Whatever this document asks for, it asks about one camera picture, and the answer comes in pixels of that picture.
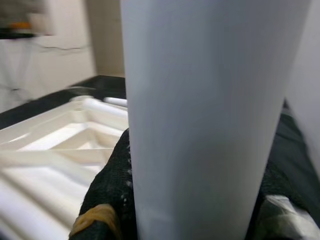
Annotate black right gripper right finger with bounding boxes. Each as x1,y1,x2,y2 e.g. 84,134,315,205
249,159,320,240

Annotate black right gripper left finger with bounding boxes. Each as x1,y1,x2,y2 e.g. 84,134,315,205
68,128,140,240

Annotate white plastic children table top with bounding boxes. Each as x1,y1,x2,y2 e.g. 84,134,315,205
0,96,131,240

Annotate yellow rubber band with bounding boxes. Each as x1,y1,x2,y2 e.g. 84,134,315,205
68,203,118,238

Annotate black plastic table cover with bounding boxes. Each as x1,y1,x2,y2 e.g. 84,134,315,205
0,74,320,216

